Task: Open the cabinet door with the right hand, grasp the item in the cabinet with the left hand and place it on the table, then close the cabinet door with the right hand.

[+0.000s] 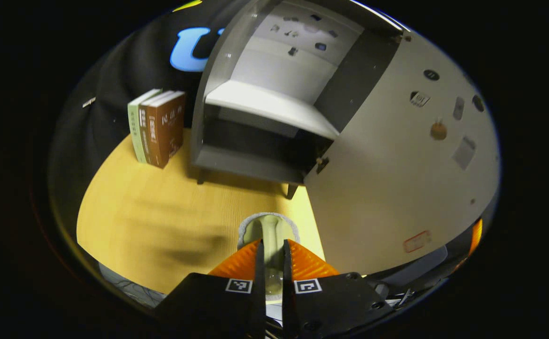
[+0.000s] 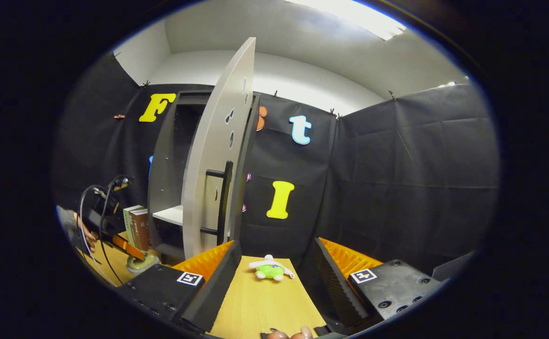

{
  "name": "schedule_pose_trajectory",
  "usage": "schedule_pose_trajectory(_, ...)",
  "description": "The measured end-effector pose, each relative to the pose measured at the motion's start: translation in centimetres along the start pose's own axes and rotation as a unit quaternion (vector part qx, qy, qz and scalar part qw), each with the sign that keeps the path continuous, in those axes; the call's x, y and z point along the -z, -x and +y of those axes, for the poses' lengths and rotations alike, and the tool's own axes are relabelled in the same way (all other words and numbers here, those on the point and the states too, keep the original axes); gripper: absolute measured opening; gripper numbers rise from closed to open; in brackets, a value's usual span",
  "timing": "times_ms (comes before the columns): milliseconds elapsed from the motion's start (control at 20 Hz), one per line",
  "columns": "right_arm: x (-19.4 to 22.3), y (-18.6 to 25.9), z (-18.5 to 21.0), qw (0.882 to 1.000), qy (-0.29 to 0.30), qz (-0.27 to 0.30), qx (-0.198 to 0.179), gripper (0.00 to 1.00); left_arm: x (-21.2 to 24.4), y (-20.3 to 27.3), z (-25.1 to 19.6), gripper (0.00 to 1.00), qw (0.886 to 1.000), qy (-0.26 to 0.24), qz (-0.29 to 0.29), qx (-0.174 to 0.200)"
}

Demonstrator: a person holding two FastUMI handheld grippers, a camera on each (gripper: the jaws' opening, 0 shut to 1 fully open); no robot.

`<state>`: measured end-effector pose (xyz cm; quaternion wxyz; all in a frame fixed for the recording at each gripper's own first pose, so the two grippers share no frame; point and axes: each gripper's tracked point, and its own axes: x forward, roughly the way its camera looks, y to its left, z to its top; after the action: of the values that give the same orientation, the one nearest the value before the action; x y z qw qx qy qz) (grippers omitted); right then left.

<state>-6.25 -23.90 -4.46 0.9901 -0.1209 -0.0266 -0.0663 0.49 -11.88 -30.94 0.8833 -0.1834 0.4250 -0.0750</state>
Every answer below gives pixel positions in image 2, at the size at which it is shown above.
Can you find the green and white book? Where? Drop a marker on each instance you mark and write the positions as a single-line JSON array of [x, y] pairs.
[[128, 226]]

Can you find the green and white plush toy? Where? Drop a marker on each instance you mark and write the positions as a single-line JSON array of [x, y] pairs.
[[269, 271]]

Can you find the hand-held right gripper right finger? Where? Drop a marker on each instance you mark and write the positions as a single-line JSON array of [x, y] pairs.
[[338, 292]]

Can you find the small ceiling light panel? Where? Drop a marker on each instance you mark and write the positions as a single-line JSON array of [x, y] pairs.
[[447, 84]]

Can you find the long ceiling light panel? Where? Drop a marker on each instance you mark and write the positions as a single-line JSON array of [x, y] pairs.
[[349, 16]]

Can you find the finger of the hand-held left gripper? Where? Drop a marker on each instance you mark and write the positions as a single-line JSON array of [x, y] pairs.
[[128, 246]]

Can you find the black backdrop cloth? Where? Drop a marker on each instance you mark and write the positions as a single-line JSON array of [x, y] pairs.
[[397, 188]]

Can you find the dark grey cabinet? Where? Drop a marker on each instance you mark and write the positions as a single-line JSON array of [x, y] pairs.
[[161, 165]]

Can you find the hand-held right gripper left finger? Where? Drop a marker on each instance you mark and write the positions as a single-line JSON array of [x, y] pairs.
[[215, 292]]

